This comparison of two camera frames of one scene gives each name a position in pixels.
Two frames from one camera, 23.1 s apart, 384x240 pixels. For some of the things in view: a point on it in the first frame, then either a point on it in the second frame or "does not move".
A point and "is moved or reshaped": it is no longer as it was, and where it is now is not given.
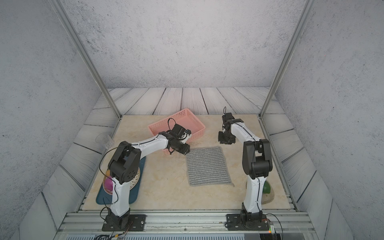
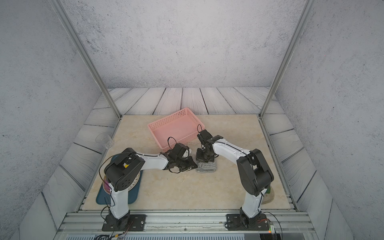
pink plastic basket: x=186 y=118 does not move
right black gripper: x=220 y=139 to x=198 y=157
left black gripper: x=185 y=150 to x=191 y=163
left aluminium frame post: x=82 y=50 does not move
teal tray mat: x=103 y=198 does not move
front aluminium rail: x=92 y=222 does not move
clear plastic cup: x=105 y=140 does not move
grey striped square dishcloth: x=206 y=166 is moved or reshaped
